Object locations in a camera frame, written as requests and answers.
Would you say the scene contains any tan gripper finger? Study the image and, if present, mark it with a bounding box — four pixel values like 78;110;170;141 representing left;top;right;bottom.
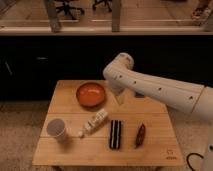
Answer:
115;94;124;105

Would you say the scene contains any orange ceramic bowl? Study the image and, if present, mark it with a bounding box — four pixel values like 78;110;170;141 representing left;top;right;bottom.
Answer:
76;82;106;107

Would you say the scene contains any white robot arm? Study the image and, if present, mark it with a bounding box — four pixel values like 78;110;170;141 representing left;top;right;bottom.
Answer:
103;53;213;171

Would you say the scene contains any blue sponge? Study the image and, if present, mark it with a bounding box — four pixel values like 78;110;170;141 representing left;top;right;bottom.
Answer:
135;92;145;98

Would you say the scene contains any white plastic bottle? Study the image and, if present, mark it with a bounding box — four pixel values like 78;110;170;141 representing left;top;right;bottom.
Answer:
78;109;108;138

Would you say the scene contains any black white striped case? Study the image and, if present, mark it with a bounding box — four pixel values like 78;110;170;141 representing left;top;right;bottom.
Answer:
109;120;121;149

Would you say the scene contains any wooden table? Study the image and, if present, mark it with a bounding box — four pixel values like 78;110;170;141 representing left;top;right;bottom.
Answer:
33;80;183;167

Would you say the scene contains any white paper cup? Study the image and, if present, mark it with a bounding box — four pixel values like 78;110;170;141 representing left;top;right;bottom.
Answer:
46;118;67;143

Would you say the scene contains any right black office chair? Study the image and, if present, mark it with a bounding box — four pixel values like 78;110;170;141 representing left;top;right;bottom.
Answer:
91;0;113;13

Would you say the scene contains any black office chair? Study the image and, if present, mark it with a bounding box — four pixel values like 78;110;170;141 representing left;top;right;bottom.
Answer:
55;0;85;20
91;0;113;13

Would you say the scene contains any left black office chair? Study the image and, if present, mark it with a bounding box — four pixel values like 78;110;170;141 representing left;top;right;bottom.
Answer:
55;0;85;20

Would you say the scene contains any red sneaker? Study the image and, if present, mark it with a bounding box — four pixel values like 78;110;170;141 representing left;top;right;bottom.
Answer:
191;8;204;19

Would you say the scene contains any middle grey metal post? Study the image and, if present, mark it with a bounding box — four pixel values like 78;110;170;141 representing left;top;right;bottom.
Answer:
112;0;121;32

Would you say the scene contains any grey metal post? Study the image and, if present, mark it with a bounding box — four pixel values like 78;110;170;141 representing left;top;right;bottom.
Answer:
44;0;61;33
112;0;121;32

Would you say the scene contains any black cable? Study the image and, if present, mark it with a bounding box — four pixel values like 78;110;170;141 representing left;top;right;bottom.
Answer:
185;152;205;171

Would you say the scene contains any left grey metal post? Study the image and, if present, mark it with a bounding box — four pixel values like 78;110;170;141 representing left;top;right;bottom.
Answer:
44;0;61;33

